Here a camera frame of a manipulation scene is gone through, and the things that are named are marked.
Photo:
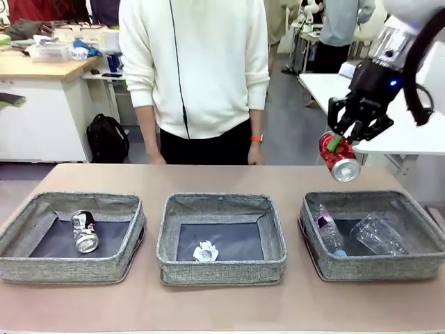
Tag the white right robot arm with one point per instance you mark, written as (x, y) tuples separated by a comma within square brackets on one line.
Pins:
[(396, 38)]

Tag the grey fabric basket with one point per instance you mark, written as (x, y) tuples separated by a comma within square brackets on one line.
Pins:
[(69, 269), (219, 273), (375, 269)]

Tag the grey clothes pile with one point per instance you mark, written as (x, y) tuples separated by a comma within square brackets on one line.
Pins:
[(24, 29)]

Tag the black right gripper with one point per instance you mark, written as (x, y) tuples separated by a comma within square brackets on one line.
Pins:
[(372, 90)]

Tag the blue cloth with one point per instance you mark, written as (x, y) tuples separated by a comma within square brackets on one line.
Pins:
[(91, 48)]

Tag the person in white sweater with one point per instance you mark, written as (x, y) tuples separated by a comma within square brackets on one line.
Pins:
[(201, 62)]

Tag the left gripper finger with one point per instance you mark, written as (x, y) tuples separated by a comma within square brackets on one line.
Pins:
[(3, 39), (12, 100)]

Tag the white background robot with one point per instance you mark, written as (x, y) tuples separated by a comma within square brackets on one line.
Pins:
[(313, 8)]

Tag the clear plastic container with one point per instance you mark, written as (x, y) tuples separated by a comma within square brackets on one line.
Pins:
[(48, 54)]

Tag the red plaid garment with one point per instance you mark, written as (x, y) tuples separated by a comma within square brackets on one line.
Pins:
[(48, 9)]

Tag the crushed red drink can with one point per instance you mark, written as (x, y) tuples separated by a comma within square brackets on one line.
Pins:
[(342, 163)]

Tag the person's left forearm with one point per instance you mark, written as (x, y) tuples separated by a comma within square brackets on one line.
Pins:
[(256, 121)]

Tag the bystander in blue shirt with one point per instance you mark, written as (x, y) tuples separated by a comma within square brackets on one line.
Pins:
[(339, 24)]

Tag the crushed black drink can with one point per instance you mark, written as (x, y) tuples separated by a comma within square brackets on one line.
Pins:
[(85, 233)]

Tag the orange wrist watch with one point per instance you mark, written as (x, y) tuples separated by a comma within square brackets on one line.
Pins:
[(256, 138)]

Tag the blue drink bottle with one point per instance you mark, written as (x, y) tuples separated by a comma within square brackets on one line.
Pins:
[(113, 62)]

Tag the person's left hand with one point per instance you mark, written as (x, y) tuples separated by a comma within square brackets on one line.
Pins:
[(254, 154)]

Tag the clear plastic cup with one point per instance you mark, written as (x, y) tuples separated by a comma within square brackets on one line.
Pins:
[(379, 236)]

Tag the purple garment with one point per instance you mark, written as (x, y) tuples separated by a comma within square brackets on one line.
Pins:
[(106, 10)]

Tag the white paper roll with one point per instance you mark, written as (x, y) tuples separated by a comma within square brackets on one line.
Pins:
[(112, 40)]

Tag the white side table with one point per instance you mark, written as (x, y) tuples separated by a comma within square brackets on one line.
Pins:
[(94, 77)]

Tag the black smartphone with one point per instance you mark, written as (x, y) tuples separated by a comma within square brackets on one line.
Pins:
[(112, 75)]

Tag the white paper ball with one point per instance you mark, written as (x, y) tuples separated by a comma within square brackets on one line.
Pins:
[(206, 252)]

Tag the person's right hand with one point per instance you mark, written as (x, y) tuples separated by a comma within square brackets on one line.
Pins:
[(157, 157)]

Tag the black backpack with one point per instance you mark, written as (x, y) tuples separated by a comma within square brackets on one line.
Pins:
[(106, 139)]

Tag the person's right forearm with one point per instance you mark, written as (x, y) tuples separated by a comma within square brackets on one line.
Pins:
[(147, 128)]

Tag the clear plastic water bottle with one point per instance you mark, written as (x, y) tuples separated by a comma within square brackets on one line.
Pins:
[(330, 233)]

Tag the cream storage crate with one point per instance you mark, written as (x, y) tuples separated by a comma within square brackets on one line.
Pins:
[(81, 35)]

